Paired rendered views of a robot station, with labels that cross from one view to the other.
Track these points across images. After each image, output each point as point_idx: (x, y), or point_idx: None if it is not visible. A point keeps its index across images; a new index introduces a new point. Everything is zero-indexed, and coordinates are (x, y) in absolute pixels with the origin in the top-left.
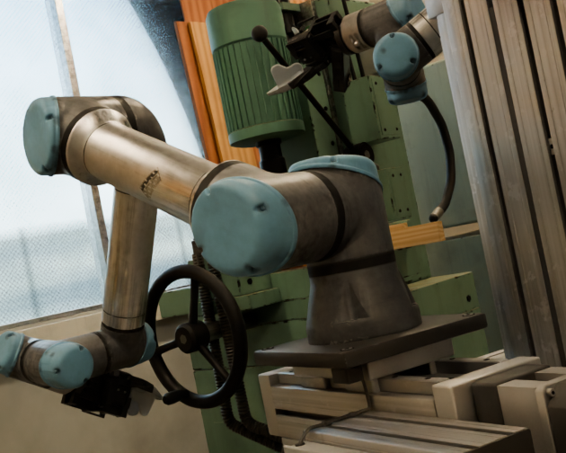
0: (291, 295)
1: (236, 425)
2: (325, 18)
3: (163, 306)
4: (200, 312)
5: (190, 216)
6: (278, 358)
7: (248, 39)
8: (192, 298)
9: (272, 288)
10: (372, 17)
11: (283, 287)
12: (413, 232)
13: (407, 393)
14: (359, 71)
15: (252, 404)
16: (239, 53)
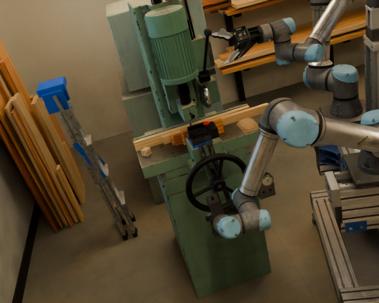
0: (230, 149)
1: (226, 210)
2: (252, 27)
3: (147, 173)
4: (200, 171)
5: None
6: (375, 183)
7: (184, 30)
8: (221, 168)
9: (224, 149)
10: (280, 30)
11: (225, 147)
12: (258, 109)
13: None
14: (193, 33)
15: (204, 199)
16: (181, 38)
